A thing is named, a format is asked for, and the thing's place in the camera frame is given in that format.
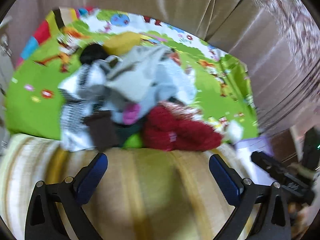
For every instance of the brown knitted cloth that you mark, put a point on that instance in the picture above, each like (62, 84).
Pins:
(101, 130)

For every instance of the red fluffy sock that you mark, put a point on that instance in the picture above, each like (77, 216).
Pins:
(165, 132)

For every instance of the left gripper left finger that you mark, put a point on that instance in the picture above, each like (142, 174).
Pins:
(43, 219)

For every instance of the dark green knitted cloth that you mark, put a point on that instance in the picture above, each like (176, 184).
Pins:
(123, 132)

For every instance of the white checkered drawstring bag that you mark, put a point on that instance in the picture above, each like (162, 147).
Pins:
(84, 94)

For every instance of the purple storage box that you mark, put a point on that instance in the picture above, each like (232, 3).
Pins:
(244, 150)

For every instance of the black fuzzy ball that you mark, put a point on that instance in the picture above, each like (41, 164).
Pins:
(92, 53)

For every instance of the person's right hand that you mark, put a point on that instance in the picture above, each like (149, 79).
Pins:
(305, 213)

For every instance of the beige pink curtain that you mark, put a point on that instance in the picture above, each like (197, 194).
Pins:
(277, 39)

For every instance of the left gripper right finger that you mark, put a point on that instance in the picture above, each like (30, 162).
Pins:
(272, 220)

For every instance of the grey plush elephant toy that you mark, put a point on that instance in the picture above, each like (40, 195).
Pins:
(142, 78)

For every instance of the colourful cartoon play mat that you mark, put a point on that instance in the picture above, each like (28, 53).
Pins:
(33, 101)

